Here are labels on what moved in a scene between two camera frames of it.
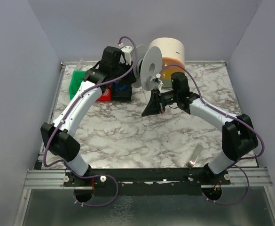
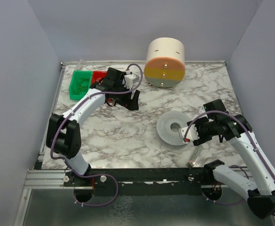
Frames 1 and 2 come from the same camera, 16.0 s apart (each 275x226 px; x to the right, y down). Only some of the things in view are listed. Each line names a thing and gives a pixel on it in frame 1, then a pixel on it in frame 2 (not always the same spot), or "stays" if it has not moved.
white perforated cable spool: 149,64 to 164,132
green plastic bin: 77,77 stays
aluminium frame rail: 39,177 stays
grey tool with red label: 194,156 stays
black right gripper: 158,101 to 199,135
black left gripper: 129,76 to 128,102
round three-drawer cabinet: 173,51 stays
